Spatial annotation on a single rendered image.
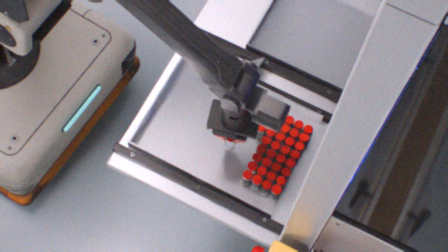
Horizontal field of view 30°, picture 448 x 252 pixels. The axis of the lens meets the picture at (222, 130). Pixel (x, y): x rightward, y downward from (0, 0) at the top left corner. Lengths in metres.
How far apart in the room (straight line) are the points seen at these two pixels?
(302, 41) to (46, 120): 0.90
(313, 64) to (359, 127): 0.81
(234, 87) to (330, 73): 0.48
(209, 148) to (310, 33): 0.38
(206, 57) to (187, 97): 0.43
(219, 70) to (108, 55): 1.19
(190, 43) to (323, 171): 0.32
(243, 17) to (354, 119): 0.89
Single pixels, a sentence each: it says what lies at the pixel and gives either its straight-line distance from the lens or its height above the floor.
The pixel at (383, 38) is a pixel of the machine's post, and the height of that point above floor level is 1.74.
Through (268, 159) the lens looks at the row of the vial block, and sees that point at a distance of 1.72.
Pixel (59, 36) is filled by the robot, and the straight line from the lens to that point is 2.62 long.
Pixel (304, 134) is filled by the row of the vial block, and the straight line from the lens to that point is 1.76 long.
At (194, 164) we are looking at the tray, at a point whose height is 0.88.
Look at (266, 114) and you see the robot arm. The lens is 1.51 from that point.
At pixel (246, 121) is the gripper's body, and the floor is 1.06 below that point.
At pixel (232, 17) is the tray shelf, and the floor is 0.88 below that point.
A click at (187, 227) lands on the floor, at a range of 2.63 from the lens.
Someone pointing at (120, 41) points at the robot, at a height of 0.28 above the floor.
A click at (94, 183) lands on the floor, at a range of 2.69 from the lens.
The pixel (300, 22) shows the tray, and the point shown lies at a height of 0.88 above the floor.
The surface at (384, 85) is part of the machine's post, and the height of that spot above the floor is 1.66.
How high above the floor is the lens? 2.50
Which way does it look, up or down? 65 degrees down
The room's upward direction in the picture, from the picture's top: 9 degrees clockwise
